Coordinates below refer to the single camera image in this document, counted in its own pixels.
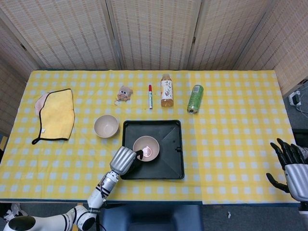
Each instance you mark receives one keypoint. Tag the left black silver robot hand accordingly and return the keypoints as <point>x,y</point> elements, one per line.
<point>121,160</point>

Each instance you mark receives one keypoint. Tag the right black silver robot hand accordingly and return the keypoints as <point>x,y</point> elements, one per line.
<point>297,178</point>

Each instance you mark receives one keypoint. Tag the beige plastic bowl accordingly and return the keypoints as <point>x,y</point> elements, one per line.
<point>148,146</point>
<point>106,126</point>

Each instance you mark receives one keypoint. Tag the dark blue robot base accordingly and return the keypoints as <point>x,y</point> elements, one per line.
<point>151,219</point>

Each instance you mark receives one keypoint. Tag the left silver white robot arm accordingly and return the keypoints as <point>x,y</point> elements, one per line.
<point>101,190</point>

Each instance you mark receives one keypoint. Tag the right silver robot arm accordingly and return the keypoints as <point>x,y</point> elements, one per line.
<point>303,207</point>

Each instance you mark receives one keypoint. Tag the black square plastic tray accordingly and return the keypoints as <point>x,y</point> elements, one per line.
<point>166,166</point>

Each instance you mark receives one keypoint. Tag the grey shoe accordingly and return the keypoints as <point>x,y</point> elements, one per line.
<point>305,151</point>

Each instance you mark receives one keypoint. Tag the white marker with red cap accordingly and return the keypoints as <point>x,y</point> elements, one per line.
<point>150,98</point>

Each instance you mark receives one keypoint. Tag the yellow white checkered tablecloth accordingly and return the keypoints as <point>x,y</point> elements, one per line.
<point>228,144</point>

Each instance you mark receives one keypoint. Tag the white paper scrap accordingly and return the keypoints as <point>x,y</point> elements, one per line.
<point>228,214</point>

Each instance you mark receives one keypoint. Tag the yellow cloth with black trim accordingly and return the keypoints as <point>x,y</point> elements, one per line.
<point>57,115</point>

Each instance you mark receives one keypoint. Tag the white power strip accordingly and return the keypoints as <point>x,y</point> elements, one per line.
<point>295,98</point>

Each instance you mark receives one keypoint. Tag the amber tea bottle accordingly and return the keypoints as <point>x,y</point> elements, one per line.
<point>167,93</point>

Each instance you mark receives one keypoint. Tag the green drink can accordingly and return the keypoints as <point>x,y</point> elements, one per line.
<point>195,99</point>

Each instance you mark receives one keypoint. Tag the pink cloth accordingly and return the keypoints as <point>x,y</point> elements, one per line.
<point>39,103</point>

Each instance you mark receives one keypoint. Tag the white black sneaker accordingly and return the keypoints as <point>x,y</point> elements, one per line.
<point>13,211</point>

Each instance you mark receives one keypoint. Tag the woven bamboo screen panel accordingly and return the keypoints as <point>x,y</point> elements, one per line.
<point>62,31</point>
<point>286,43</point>
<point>228,31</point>
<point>9,72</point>
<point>154,31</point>

